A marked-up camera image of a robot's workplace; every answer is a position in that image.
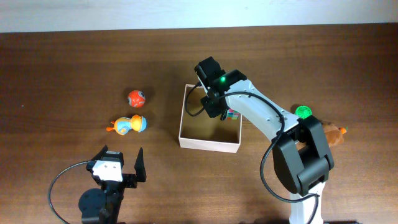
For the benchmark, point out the brown plush toy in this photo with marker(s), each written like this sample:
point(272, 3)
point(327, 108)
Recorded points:
point(334, 134)

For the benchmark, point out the pastel puzzle cube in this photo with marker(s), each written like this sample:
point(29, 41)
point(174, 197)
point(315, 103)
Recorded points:
point(232, 114)

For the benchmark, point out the green spiky ball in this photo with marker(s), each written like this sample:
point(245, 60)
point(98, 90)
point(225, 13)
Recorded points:
point(303, 111)

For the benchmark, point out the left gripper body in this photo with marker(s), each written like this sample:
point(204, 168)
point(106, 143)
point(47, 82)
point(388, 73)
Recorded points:
point(129, 181)

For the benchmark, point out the blue orange duck toy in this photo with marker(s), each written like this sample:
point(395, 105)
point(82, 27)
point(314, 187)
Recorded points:
point(123, 125)

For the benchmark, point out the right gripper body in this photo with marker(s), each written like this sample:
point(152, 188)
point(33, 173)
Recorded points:
point(212, 107)

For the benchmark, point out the white cardboard box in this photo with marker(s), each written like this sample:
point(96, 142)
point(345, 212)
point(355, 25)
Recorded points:
point(205, 133)

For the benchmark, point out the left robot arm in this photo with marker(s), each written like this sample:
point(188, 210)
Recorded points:
point(102, 205)

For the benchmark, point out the orange ball toy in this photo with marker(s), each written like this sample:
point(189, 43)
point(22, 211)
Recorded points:
point(136, 99)

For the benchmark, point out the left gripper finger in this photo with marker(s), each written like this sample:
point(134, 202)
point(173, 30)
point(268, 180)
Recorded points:
point(100, 154)
point(140, 167)

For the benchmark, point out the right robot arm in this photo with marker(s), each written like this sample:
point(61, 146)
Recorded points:
point(301, 155)

